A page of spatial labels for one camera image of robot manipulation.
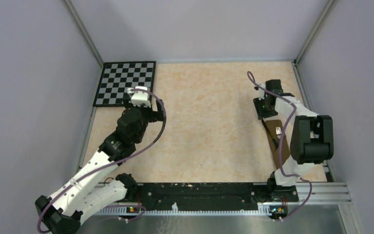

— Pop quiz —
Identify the brown cloth napkin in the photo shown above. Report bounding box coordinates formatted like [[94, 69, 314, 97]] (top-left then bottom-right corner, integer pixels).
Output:
[[262, 119, 290, 170]]

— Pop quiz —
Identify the silver metal fork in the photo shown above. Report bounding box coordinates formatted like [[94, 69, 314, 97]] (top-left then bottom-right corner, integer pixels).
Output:
[[275, 126, 282, 136]]

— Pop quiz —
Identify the knife with wooden handle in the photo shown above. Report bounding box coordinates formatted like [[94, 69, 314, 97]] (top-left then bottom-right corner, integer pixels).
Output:
[[262, 119, 279, 149]]

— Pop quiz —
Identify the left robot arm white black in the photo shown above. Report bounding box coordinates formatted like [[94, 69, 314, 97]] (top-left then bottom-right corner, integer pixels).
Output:
[[35, 98, 167, 234]]

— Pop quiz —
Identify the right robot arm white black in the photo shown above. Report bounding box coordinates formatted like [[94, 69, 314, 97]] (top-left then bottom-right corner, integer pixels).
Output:
[[253, 79, 334, 202]]

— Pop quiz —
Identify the black white checkerboard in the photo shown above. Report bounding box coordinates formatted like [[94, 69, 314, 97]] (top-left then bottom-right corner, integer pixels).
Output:
[[93, 61, 156, 107]]

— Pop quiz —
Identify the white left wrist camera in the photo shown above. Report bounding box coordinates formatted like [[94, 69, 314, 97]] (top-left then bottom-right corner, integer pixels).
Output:
[[127, 86, 151, 108]]

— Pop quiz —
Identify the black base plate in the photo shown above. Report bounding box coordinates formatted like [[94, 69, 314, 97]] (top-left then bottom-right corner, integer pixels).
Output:
[[119, 182, 299, 212]]

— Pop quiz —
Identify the aluminium frame rail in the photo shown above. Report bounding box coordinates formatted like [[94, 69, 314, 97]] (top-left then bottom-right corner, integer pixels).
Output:
[[93, 182, 351, 219]]

